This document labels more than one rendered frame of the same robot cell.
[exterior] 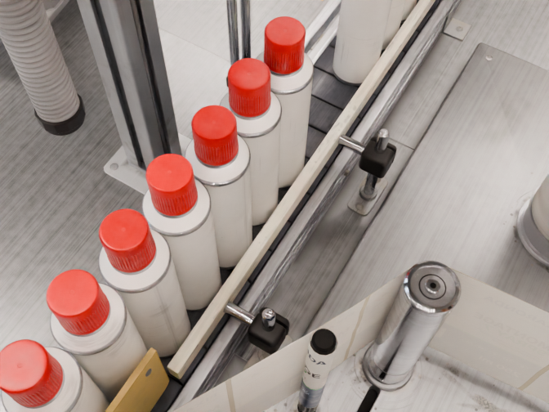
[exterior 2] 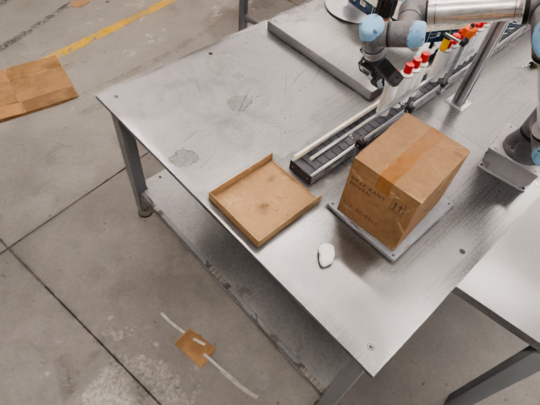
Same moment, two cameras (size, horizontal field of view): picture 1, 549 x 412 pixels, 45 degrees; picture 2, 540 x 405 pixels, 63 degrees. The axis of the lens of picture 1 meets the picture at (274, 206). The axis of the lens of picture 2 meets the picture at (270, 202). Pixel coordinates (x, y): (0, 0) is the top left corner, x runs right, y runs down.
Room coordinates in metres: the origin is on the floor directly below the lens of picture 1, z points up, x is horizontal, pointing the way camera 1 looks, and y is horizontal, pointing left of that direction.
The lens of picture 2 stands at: (2.18, -0.28, 2.09)
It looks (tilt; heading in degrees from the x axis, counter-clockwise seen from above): 53 degrees down; 192
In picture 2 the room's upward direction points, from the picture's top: 7 degrees clockwise
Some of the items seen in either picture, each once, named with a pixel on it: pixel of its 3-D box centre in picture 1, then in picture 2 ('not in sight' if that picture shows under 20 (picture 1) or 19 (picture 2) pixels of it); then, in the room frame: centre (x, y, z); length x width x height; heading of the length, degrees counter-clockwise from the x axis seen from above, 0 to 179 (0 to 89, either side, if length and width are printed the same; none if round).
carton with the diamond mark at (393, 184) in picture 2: not in sight; (400, 181); (1.13, -0.08, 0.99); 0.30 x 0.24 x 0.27; 155
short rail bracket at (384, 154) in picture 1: (376, 164); not in sight; (0.39, -0.11, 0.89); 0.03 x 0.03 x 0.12; 61
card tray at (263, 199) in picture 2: not in sight; (265, 196); (1.26, -0.50, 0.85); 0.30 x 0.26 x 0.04; 151
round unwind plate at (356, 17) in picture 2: not in sight; (354, 6); (-0.06, -0.45, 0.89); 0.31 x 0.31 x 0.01
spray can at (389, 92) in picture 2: not in sight; (389, 93); (0.69, -0.18, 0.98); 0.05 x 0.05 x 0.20
